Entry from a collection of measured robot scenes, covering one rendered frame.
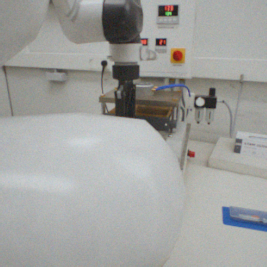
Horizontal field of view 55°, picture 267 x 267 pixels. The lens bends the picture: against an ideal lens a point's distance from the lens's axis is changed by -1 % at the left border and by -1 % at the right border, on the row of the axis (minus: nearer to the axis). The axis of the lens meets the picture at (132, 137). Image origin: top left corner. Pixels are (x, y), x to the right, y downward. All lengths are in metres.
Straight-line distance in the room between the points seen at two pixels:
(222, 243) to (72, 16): 0.71
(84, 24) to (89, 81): 1.18
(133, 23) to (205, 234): 0.62
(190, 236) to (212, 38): 0.98
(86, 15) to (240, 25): 0.95
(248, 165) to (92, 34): 0.86
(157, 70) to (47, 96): 1.18
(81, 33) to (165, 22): 0.48
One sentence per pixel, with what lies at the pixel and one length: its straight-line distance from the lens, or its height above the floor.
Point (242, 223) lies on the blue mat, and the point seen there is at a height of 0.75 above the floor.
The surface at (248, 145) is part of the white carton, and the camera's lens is 1.28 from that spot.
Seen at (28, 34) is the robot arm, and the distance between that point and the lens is 0.18.
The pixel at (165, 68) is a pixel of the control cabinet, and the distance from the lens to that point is 1.05.
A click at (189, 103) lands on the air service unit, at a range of 1.05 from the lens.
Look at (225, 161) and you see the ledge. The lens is 1.21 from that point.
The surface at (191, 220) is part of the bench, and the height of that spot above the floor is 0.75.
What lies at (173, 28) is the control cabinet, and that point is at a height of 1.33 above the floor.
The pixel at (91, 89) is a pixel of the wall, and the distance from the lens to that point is 1.78.
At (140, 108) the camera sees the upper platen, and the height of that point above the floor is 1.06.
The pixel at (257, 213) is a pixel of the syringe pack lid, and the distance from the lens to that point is 0.95.
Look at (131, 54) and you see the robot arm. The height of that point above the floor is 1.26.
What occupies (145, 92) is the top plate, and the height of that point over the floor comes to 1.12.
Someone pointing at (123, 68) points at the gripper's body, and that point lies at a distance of 0.68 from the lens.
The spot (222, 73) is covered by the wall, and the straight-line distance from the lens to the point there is 1.38.
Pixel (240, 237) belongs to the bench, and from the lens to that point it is 0.87.
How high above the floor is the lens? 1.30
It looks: 21 degrees down
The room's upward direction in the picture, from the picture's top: straight up
